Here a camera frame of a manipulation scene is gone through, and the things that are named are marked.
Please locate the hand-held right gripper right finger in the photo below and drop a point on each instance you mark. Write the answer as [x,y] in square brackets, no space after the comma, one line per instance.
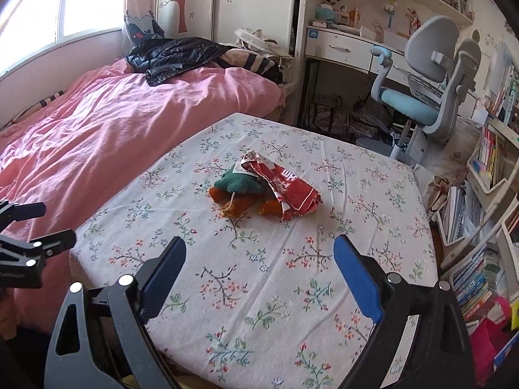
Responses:
[359,279]

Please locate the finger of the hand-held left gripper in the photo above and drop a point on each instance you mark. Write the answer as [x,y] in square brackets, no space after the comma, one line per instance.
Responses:
[48,241]
[24,210]

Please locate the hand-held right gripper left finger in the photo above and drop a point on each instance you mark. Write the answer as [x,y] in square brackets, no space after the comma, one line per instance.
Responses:
[162,279]

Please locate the red snack wrapper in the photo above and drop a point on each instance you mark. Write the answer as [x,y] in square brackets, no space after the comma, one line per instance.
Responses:
[290,188]

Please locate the floral tablecloth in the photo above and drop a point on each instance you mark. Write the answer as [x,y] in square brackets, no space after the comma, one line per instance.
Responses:
[284,291]

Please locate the striped pillow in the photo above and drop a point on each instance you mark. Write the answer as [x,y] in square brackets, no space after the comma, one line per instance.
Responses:
[44,103]

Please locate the pink blanket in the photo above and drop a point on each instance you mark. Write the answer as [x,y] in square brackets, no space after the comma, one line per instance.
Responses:
[101,129]

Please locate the white paper folders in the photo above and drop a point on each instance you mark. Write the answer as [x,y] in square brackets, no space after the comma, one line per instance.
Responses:
[454,214]

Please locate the stack of books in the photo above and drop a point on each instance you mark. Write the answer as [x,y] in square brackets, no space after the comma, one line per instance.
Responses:
[476,279]

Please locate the green orange plush toy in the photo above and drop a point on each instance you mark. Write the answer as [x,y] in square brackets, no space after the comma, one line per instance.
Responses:
[239,186]

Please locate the pink bag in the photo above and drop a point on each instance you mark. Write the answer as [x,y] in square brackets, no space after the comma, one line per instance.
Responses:
[486,342]

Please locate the white bookshelf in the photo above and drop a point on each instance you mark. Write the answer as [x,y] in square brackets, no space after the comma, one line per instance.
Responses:
[492,206]

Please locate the black plastic bags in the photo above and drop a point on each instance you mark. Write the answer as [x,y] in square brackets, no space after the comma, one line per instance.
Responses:
[357,117]

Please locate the row of colourful books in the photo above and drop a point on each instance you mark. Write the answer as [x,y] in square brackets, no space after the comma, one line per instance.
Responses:
[488,154]

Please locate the window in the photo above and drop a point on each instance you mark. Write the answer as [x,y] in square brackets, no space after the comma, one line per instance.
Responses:
[52,8]

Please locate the black puffer jacket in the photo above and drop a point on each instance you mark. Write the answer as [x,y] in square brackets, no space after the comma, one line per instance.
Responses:
[174,54]

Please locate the animal print curtain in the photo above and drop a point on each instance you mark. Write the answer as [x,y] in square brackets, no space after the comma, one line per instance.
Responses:
[138,20]

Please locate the grey blue office chair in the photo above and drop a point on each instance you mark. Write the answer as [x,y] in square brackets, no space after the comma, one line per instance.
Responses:
[429,69]

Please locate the white desk with drawers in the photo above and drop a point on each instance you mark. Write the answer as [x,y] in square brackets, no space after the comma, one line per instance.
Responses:
[340,48]

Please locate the striped cloth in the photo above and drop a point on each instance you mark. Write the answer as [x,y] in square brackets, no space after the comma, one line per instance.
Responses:
[259,65]

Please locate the row of tall books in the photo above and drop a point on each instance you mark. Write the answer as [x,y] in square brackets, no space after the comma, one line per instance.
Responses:
[509,93]

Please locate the white tote bag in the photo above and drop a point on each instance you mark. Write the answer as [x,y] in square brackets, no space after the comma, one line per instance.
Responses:
[259,42]

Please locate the teal container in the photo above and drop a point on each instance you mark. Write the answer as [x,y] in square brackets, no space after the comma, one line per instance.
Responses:
[326,13]

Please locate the white wardrobe with tree decor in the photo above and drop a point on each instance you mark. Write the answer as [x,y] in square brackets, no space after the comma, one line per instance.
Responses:
[251,0]

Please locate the cartoon wall picture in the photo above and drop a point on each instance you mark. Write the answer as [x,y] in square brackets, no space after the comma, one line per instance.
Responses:
[414,20]

